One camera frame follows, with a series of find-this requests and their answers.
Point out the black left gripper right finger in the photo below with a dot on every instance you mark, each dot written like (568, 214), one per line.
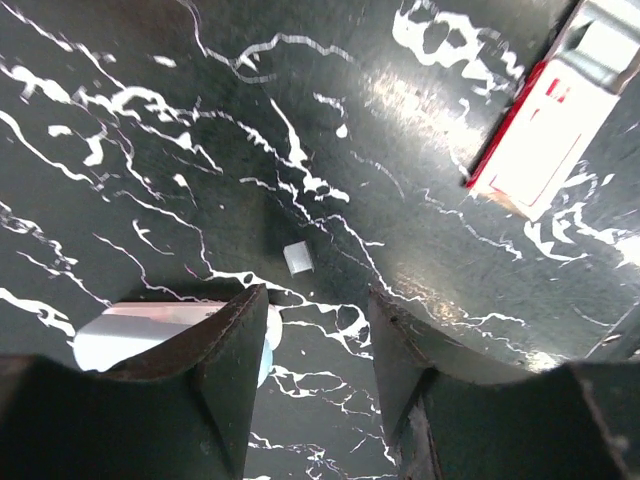
(450, 412)

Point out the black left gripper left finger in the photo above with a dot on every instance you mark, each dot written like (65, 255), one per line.
(181, 410)

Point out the silver staple strip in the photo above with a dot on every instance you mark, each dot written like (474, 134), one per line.
(298, 258)

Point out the red white staple box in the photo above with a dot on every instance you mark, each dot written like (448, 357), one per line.
(563, 104)

